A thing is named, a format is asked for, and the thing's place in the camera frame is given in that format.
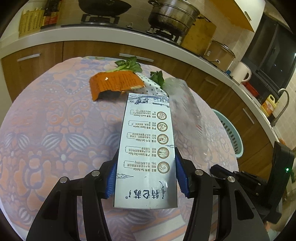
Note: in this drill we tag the teal perforated waste basket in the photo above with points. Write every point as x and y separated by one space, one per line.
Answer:
232 133

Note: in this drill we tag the white electric kettle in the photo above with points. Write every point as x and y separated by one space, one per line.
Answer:
241 73

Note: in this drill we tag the red label sauce bottle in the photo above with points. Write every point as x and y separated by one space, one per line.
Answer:
55 12

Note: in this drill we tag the black gas stove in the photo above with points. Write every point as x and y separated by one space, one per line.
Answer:
126 34

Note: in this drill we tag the floral pink tablecloth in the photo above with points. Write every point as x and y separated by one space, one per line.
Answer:
54 129

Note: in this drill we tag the green leafy vegetable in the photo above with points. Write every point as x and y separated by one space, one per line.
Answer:
130 64

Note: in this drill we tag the wooden cutting board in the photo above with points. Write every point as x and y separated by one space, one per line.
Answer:
199 36

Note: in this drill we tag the yellow plastic basket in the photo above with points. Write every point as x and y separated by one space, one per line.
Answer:
30 22

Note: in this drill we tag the white blue printed packet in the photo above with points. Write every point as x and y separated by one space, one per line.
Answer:
146 168

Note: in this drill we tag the yellow oil jug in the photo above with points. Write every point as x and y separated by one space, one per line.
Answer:
269 106

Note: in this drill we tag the dark soy sauce bottle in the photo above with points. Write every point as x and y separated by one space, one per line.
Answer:
48 11

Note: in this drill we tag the beige rice cooker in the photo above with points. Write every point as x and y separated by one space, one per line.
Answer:
220 55

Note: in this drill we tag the black frying pan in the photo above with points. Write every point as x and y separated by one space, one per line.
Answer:
104 8

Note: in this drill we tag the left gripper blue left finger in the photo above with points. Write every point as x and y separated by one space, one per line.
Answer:
110 178

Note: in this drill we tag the clear plastic printed bag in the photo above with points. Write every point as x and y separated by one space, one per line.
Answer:
188 118

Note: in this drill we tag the white polka dot wrapper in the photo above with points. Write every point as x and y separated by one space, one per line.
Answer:
150 87

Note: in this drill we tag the yellow upper cabinet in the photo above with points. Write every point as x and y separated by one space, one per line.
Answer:
253 11

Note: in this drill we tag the bok choy stem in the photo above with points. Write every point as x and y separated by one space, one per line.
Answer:
157 77

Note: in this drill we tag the stainless steel steamer pot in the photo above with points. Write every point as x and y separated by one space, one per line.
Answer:
174 16

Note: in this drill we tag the orange printed wrapper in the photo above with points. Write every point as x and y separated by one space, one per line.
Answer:
110 85

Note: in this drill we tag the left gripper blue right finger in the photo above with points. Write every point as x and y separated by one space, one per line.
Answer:
184 168

